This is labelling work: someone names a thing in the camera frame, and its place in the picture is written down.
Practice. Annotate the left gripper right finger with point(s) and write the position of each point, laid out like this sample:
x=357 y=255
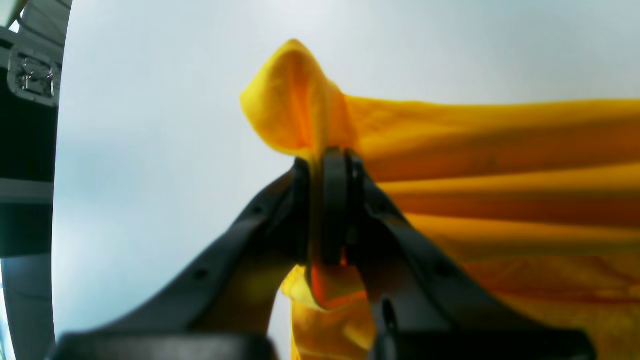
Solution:
x=424 y=306

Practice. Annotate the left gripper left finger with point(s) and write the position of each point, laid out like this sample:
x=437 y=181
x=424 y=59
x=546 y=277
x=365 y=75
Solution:
x=219 y=307

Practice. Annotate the yellow printed T-shirt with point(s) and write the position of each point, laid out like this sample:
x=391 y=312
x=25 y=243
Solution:
x=538 y=202

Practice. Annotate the black electronics box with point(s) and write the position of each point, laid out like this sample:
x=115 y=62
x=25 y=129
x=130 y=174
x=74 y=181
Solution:
x=30 y=81

